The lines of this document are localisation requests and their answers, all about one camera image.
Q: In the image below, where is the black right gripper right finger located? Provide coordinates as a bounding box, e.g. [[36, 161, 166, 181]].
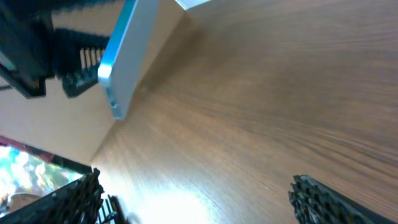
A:
[[289, 175, 396, 224]]

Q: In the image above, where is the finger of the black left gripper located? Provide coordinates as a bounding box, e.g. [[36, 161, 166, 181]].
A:
[[54, 28, 109, 98], [1, 1, 54, 98]]

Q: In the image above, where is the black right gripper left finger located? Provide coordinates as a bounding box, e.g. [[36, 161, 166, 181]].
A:
[[1, 169, 104, 224]]

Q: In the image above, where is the blue Galaxy S25 smartphone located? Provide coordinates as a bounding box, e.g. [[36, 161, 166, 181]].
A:
[[98, 0, 159, 120]]

